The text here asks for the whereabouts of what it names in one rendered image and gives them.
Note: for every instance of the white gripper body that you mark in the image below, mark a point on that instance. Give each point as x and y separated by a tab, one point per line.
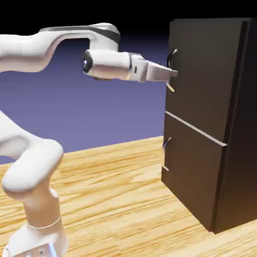
157	72

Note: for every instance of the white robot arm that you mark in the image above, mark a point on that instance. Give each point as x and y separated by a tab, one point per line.
30	50

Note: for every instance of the large dark cabinet door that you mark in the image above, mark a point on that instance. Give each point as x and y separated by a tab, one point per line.
202	80

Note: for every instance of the dark wooden cabinet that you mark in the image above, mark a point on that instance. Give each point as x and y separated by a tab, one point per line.
237	124

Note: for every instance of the small dark cabinet door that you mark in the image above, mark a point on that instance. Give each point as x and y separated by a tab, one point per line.
190	170

